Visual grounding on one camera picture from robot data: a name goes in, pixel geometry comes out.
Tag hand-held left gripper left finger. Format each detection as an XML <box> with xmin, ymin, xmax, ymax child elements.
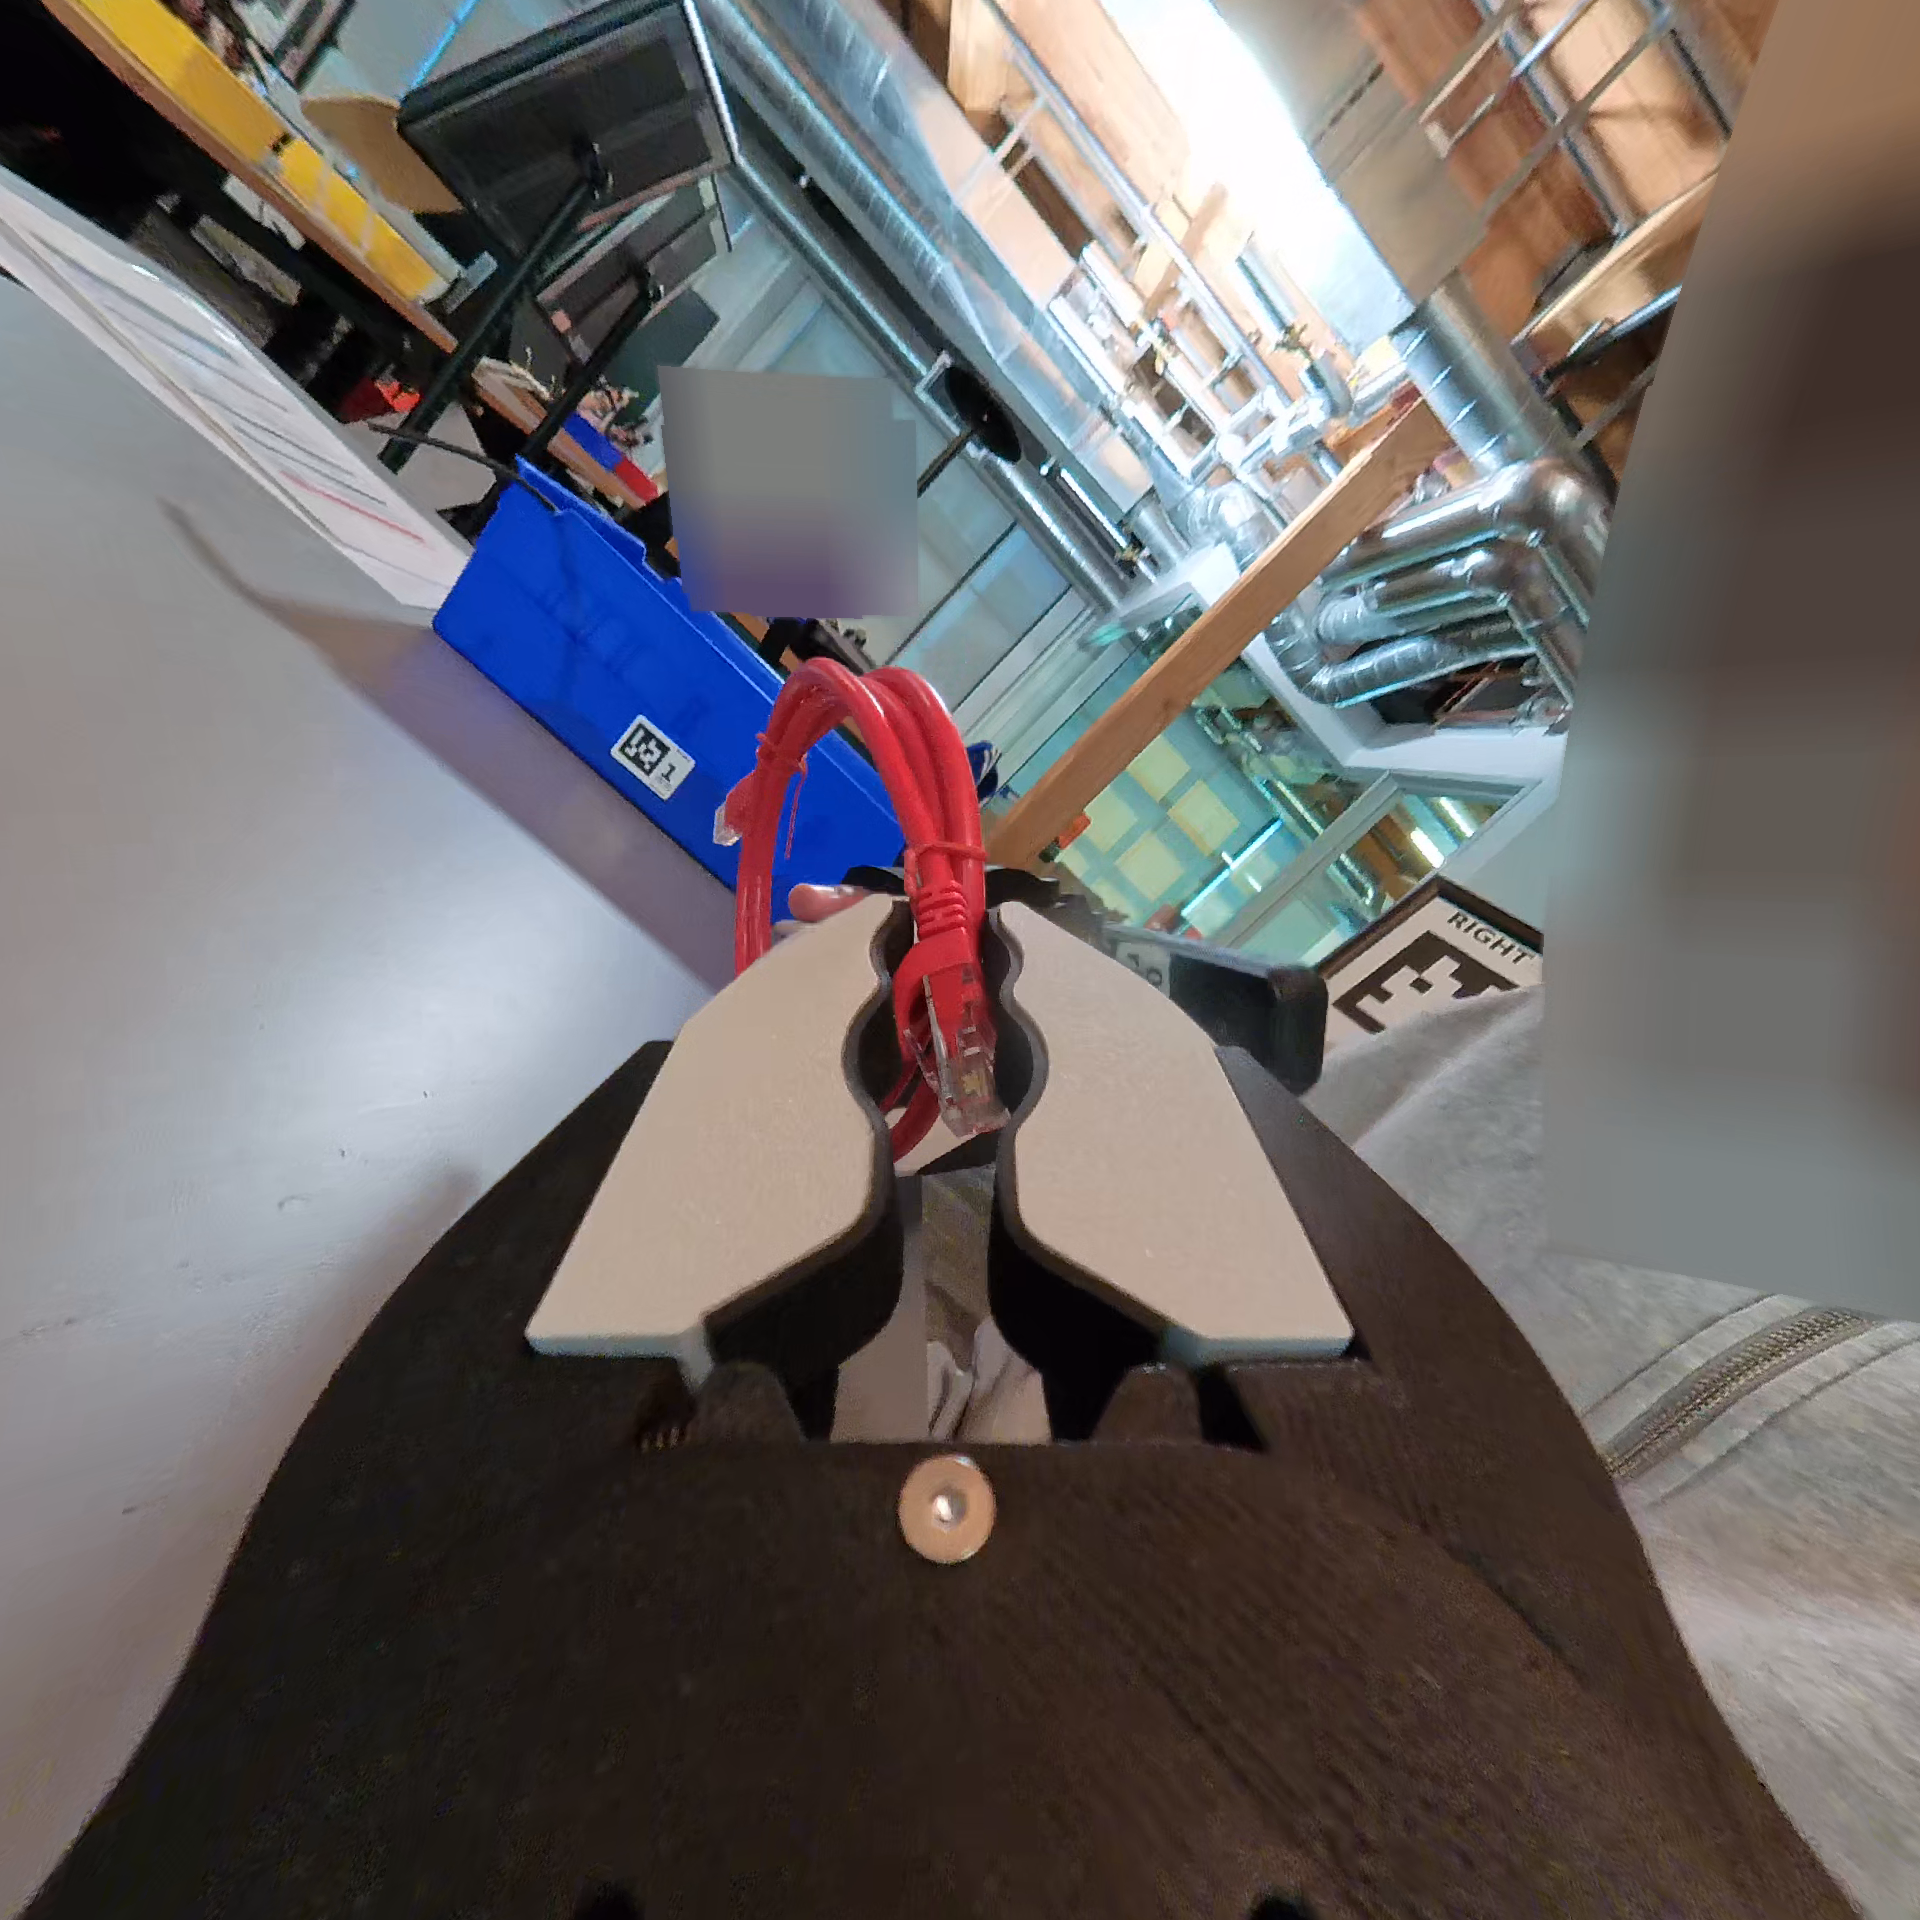
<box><xmin>525</xmin><ymin>908</ymin><xmax>904</xmax><ymax>1376</ymax></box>

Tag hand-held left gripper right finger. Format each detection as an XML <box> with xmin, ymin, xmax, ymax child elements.
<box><xmin>983</xmin><ymin>895</ymin><xmax>1362</xmax><ymax>1371</ymax></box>

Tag red ethernet cable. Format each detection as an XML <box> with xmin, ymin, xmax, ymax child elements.
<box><xmin>711</xmin><ymin>656</ymin><xmax>1040</xmax><ymax>1168</ymax></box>

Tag wooden beam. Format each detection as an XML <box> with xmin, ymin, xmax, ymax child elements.
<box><xmin>983</xmin><ymin>392</ymin><xmax>1464</xmax><ymax>875</ymax></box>

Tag silver ventilation ducts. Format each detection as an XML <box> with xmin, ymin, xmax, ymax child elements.
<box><xmin>1110</xmin><ymin>269</ymin><xmax>1613</xmax><ymax>723</ymax></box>

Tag blue plastic bin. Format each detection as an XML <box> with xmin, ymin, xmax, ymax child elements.
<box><xmin>431</xmin><ymin>455</ymin><xmax>994</xmax><ymax>904</ymax></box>

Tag person's grey sweatshirt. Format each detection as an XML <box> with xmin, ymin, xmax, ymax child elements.
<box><xmin>1302</xmin><ymin>975</ymin><xmax>1920</xmax><ymax>1920</ymax></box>

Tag white printed paper sheet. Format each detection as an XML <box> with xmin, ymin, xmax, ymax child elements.
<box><xmin>0</xmin><ymin>162</ymin><xmax>475</xmax><ymax>618</ymax></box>

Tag black monitor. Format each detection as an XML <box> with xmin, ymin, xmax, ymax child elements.
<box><xmin>394</xmin><ymin>0</ymin><xmax>740</xmax><ymax>338</ymax></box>

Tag row of yellow bins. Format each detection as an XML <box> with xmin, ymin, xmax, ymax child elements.
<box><xmin>90</xmin><ymin>0</ymin><xmax>453</xmax><ymax>308</ymax></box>

